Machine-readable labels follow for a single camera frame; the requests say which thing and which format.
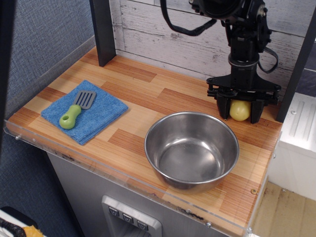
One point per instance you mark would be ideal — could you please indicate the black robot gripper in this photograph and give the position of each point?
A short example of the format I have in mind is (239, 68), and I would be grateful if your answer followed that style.
(243, 83)

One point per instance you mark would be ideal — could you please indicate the yellow toy potato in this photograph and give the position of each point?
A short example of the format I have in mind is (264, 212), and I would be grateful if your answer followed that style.
(240, 110)

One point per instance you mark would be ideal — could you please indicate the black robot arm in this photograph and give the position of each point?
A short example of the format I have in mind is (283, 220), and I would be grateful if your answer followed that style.
(245, 22)

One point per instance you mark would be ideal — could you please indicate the stainless steel bowl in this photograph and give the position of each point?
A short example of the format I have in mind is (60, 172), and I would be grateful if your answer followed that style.
(192, 152)

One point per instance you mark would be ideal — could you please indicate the white side cabinet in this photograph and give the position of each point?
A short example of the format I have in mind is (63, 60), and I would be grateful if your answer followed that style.
(293, 165)

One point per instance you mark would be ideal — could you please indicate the clear acrylic table guard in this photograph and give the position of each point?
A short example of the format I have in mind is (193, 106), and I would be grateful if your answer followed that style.
(156, 77)

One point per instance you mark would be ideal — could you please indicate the blue folded cloth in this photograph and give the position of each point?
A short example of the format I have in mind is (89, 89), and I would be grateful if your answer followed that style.
(104, 110)

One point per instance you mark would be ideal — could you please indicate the grey dispenser panel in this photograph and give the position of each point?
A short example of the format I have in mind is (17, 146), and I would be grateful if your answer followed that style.
(126, 221)

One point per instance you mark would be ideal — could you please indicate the yellow object bottom left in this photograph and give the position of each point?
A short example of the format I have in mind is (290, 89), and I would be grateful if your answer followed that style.
(32, 231)

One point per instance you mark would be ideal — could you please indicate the green handled grey spatula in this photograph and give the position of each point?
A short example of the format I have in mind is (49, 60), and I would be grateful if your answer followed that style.
(83, 101)

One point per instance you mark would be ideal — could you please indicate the black left frame post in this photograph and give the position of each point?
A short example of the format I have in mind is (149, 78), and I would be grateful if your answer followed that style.
(103, 31)

